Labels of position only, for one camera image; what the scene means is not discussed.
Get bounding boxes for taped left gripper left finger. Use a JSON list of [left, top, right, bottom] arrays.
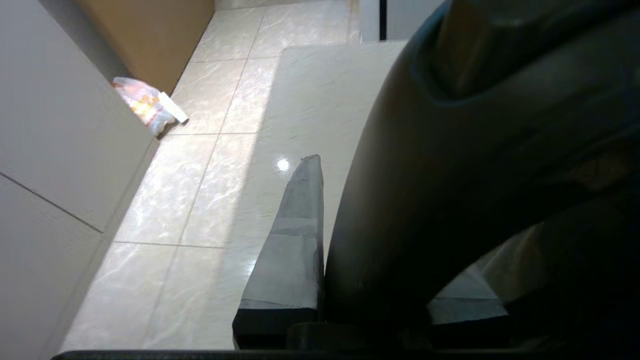
[[232, 154, 326, 348]]

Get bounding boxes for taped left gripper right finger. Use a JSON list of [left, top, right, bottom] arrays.
[[430, 261, 512, 346]]

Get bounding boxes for black electric kettle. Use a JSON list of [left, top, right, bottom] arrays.
[[324, 0, 640, 360]]

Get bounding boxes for clear bag colourful contents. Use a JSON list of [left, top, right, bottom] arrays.
[[111, 76, 190, 137]]

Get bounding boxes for white panel cabinet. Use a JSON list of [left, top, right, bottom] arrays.
[[0, 0, 161, 360]]

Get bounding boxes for wooden door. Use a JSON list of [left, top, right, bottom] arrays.
[[75, 0, 216, 96]]

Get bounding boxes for grey refrigerator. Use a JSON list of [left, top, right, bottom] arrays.
[[378, 0, 448, 42]]

